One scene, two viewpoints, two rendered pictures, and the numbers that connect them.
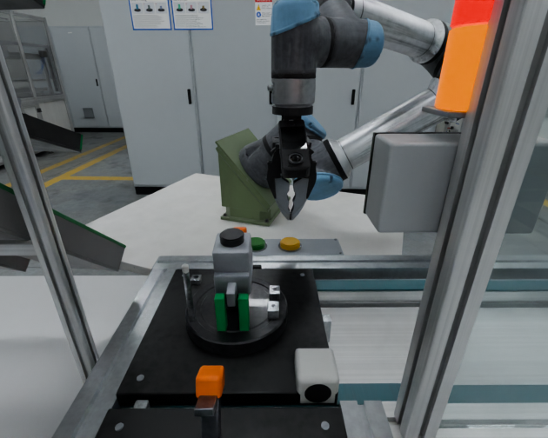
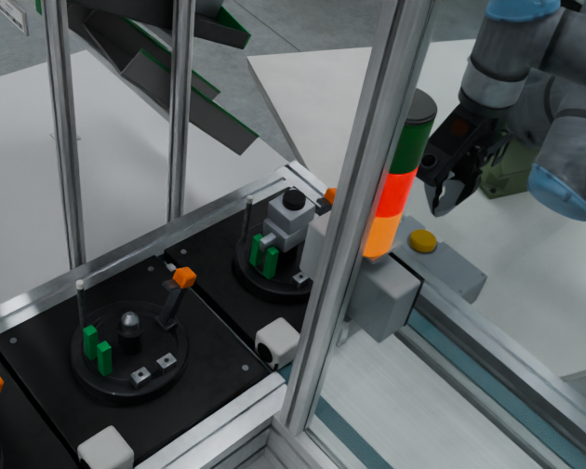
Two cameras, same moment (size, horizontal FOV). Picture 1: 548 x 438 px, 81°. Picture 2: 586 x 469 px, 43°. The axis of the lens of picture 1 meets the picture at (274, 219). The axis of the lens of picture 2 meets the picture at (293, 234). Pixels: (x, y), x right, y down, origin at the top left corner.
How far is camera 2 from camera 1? 65 cm
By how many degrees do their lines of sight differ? 38
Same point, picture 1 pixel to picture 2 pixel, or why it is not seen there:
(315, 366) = (276, 335)
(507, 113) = (326, 250)
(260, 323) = (282, 282)
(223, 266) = (273, 217)
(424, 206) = not seen: hidden behind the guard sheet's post
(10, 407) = (124, 207)
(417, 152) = (320, 237)
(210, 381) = (180, 275)
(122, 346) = (195, 221)
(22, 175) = (177, 73)
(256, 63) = not seen: outside the picture
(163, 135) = not seen: outside the picture
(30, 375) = (147, 194)
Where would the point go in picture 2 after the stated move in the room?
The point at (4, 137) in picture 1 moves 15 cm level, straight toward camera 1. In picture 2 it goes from (178, 45) to (143, 113)
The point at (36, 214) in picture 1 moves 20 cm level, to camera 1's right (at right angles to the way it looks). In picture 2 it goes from (176, 100) to (275, 186)
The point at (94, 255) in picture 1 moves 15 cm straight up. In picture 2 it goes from (220, 135) to (229, 48)
